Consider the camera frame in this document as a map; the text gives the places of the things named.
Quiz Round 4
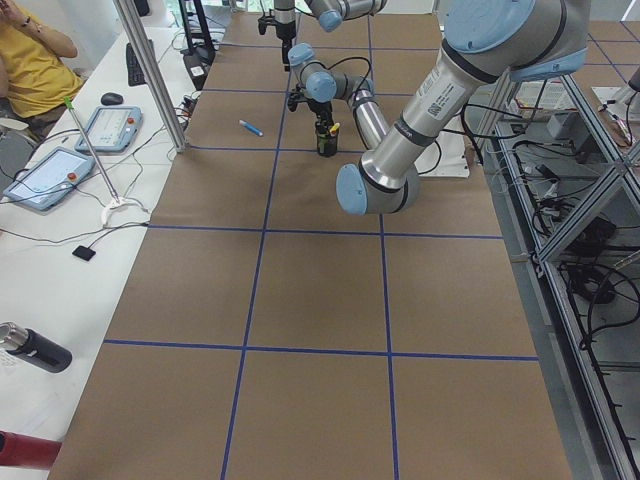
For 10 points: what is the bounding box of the teach pendant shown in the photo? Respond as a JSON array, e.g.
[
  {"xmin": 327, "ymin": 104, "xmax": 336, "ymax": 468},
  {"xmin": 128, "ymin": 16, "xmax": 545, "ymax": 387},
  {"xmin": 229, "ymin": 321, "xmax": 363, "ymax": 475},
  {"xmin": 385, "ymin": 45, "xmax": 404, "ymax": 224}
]
[
  {"xmin": 83, "ymin": 105, "xmax": 143, "ymax": 154},
  {"xmin": 3, "ymin": 147, "xmax": 95, "ymax": 212}
]

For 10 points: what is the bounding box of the aluminium frame post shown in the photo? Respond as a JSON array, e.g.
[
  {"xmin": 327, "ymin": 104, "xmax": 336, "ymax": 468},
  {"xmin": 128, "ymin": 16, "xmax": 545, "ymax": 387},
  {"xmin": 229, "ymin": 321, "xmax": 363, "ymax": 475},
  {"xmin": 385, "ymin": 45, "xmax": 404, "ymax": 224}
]
[{"xmin": 113, "ymin": 0, "xmax": 186, "ymax": 153}]

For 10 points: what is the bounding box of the small black square pad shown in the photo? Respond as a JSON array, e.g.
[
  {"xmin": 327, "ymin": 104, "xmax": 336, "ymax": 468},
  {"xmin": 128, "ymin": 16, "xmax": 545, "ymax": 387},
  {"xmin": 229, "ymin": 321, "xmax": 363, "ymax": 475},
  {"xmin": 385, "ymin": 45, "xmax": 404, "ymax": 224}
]
[{"xmin": 72, "ymin": 245, "xmax": 96, "ymax": 262}]

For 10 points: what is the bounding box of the black mesh pen cup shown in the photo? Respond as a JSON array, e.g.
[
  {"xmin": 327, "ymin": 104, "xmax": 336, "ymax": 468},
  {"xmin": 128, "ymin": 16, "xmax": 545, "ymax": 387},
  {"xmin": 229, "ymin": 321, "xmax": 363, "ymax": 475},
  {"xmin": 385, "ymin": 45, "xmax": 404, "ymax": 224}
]
[{"xmin": 316, "ymin": 132, "xmax": 339, "ymax": 157}]

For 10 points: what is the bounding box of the black computer mouse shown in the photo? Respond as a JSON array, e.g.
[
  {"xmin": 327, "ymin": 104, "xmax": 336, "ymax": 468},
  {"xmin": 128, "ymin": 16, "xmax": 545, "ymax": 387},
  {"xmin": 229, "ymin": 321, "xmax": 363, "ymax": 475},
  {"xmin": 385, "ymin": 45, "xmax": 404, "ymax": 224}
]
[{"xmin": 100, "ymin": 92, "xmax": 124, "ymax": 106}]

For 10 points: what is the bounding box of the black thermos bottle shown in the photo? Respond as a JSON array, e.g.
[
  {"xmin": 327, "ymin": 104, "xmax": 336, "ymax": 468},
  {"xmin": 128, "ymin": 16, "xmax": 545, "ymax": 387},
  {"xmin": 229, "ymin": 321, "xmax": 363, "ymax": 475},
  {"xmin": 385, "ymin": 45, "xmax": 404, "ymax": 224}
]
[{"xmin": 1, "ymin": 322, "xmax": 72, "ymax": 373}]

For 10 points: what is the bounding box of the red bottle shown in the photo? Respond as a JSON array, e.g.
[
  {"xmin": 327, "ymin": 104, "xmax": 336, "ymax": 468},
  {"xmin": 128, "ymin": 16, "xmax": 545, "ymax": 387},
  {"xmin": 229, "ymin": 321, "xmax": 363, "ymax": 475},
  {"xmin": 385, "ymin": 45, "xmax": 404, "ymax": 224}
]
[{"xmin": 1, "ymin": 431, "xmax": 62, "ymax": 470}]

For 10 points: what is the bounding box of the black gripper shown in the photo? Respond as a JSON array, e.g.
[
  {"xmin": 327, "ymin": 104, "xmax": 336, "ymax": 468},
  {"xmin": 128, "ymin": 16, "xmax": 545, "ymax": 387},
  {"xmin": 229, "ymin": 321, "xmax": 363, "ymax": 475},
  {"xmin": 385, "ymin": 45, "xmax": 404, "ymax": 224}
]
[
  {"xmin": 307, "ymin": 98, "xmax": 332, "ymax": 138},
  {"xmin": 277, "ymin": 21, "xmax": 297, "ymax": 72}
]

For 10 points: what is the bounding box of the upper teach pendant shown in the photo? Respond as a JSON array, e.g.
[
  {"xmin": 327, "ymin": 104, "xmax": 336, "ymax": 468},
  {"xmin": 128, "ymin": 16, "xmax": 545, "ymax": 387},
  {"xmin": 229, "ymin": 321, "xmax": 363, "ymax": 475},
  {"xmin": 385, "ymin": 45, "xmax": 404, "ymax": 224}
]
[{"xmin": 83, "ymin": 105, "xmax": 143, "ymax": 154}]

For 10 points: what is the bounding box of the lower teach pendant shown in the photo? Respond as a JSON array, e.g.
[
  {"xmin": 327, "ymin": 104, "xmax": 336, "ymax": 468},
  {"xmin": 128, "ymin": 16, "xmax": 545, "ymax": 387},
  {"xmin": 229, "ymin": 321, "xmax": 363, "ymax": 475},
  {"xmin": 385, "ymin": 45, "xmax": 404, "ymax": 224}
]
[{"xmin": 3, "ymin": 147, "xmax": 95, "ymax": 212}]

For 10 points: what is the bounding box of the black keyboard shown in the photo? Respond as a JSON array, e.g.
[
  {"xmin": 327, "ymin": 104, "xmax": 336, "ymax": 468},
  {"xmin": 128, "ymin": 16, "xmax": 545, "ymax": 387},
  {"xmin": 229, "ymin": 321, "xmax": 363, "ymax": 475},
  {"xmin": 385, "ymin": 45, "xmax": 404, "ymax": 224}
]
[{"xmin": 125, "ymin": 43, "xmax": 146, "ymax": 87}]

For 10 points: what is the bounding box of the person in yellow shirt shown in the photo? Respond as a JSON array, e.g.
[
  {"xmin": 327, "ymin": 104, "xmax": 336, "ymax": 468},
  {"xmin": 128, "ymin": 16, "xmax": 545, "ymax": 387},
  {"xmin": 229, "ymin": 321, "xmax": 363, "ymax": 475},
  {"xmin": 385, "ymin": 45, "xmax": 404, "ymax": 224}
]
[{"xmin": 1, "ymin": 1, "xmax": 83, "ymax": 137}]

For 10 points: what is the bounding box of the black braided right cable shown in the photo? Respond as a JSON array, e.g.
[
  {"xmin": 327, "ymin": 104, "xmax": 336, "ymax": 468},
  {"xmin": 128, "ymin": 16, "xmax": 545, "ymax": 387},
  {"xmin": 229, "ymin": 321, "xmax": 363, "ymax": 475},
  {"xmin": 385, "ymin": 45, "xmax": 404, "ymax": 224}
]
[{"xmin": 319, "ymin": 56, "xmax": 375, "ymax": 101}]

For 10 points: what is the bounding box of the blue marker pen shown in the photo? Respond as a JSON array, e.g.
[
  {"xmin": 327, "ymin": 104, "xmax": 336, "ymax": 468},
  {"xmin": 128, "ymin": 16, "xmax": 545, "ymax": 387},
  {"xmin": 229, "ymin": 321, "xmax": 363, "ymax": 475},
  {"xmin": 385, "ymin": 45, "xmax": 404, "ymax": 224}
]
[{"xmin": 239, "ymin": 120, "xmax": 264, "ymax": 137}]

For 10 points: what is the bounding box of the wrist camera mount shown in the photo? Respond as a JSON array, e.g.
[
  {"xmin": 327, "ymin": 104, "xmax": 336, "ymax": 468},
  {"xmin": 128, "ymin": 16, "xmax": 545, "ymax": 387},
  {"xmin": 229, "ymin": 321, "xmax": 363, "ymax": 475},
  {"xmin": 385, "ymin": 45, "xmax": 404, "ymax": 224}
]
[
  {"xmin": 287, "ymin": 85, "xmax": 307, "ymax": 112},
  {"xmin": 258, "ymin": 9, "xmax": 275, "ymax": 36}
]

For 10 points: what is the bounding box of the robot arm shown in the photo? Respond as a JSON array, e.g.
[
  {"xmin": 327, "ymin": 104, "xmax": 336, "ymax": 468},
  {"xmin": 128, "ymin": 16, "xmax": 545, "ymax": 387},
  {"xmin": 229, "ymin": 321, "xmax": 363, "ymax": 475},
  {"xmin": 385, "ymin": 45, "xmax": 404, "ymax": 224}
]
[
  {"xmin": 258, "ymin": 0, "xmax": 387, "ymax": 72},
  {"xmin": 288, "ymin": 1, "xmax": 591, "ymax": 215}
]

